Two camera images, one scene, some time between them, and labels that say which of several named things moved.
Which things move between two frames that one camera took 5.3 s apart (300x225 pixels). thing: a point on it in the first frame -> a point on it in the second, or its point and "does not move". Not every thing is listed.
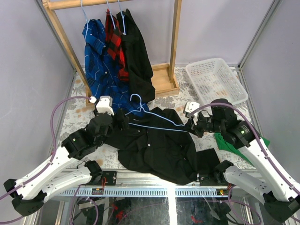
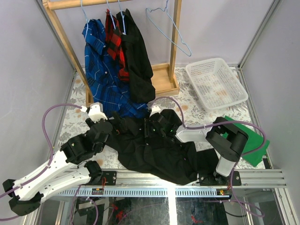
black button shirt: [159, 143] does not move
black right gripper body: [208, 123] -> [150, 131]
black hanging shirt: [137, 62] does not move
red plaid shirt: [113, 35] does not move
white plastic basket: [213, 79] does not move
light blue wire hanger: [142, 108] -> [180, 35]
